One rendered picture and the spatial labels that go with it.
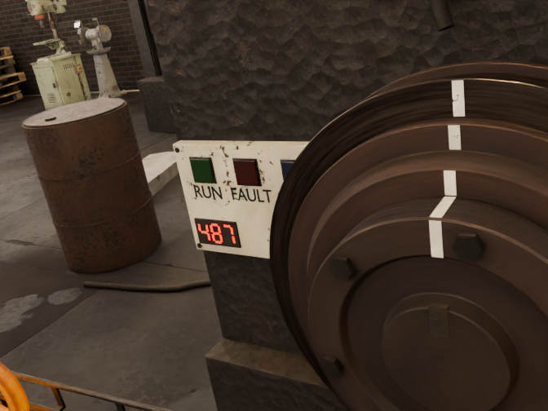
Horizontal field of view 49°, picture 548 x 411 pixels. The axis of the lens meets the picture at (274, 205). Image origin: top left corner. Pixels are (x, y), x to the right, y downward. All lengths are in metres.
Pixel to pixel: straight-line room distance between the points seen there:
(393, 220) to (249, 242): 0.42
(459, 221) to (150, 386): 2.13
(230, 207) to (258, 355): 0.27
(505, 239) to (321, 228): 0.20
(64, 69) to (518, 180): 8.35
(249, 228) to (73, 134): 2.47
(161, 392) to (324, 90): 1.88
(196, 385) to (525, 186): 2.06
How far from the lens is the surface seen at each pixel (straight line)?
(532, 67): 0.61
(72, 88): 8.79
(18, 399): 1.49
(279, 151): 0.82
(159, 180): 4.71
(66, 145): 3.33
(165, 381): 2.55
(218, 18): 0.84
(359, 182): 0.59
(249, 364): 1.02
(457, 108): 0.56
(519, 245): 0.50
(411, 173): 0.55
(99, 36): 9.17
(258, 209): 0.88
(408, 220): 0.52
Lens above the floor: 1.47
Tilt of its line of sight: 22 degrees down
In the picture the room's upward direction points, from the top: 10 degrees counter-clockwise
